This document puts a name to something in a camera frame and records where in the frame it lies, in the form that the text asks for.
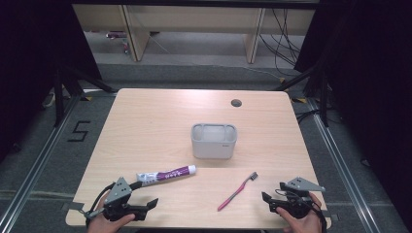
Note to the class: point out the pink toothbrush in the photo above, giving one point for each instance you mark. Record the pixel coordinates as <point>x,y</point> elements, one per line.
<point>235,193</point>

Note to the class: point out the person's right hand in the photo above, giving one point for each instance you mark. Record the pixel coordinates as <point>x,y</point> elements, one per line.
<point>307,225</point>

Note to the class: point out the grey toothbrush holder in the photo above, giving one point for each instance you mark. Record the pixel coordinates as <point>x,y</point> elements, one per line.
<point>213,149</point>

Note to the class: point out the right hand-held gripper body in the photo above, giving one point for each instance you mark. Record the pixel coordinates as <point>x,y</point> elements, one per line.
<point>302,185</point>

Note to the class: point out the black curtain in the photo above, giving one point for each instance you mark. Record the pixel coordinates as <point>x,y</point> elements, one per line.
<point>32,64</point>
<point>372,81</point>

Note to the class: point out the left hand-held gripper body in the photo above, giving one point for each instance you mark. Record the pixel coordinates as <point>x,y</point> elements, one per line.
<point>118,191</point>

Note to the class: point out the beige wooden shelf unit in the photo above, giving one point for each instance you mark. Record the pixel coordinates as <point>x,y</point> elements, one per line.
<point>194,19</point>

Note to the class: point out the metal floor rail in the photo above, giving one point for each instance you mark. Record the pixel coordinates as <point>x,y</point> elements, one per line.
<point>35,165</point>
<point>340,161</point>

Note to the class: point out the black metal stand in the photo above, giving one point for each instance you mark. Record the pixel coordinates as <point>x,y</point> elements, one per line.
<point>324,97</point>
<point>59,97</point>

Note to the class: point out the white and purple toothpaste tube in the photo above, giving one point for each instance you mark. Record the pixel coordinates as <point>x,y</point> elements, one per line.
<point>168,174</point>

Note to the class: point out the person's left hand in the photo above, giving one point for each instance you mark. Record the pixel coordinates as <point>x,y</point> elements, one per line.
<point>98,223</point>

